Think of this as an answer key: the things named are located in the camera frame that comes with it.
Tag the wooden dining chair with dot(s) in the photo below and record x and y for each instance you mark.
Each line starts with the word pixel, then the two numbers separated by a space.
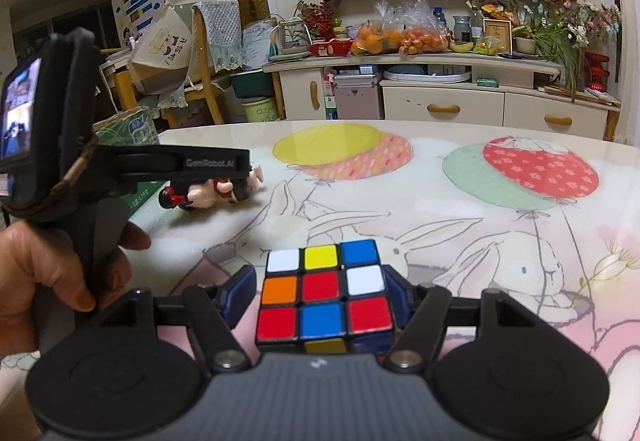
pixel 217 31

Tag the red lantern stand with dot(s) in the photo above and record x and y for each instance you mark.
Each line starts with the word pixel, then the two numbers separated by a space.
pixel 597 71

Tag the green cap bottle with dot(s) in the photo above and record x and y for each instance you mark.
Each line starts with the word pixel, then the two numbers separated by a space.
pixel 476 26

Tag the small doll figurine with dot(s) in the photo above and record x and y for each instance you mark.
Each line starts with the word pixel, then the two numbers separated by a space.
pixel 200 196

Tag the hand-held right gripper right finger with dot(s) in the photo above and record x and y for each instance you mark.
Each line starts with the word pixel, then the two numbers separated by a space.
pixel 400 291

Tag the blue cap water bottle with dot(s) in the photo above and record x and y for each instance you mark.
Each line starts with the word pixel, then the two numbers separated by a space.
pixel 439 18

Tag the red berry branches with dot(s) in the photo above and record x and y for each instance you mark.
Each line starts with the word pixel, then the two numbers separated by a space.
pixel 317 16

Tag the person's left hand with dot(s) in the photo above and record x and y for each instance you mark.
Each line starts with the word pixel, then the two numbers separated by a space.
pixel 35 271

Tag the green trash bin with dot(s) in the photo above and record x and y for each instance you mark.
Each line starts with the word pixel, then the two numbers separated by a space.
pixel 259 111

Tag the pink metal case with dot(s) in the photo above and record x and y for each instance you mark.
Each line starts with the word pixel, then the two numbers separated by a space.
pixel 357 96

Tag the bunch of bananas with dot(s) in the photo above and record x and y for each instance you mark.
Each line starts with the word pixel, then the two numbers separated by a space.
pixel 461 47

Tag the cream television cabinet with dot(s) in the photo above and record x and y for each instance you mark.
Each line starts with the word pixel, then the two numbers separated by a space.
pixel 450 106

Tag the white oval tray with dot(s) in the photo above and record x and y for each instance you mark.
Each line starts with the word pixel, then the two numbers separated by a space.
pixel 425 75

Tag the wooden picture frame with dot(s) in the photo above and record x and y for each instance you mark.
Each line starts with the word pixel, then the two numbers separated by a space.
pixel 496 37

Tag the multicoloured puzzle cube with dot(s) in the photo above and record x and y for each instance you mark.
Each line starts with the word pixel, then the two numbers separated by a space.
pixel 320 291

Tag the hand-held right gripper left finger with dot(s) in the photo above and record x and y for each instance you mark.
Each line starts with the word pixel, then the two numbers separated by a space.
pixel 240 293

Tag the cardboard box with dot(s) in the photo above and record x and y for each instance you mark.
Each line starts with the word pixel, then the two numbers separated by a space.
pixel 125 126

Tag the printed balloon tablecloth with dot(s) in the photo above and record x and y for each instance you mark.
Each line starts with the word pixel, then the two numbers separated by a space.
pixel 450 231

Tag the glass jar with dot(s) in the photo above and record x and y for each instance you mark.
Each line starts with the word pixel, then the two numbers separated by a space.
pixel 462 31

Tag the potted spider plant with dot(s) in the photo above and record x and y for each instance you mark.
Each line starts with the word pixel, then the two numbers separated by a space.
pixel 550 46

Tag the red gift box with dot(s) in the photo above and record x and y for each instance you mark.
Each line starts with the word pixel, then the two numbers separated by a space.
pixel 330 48

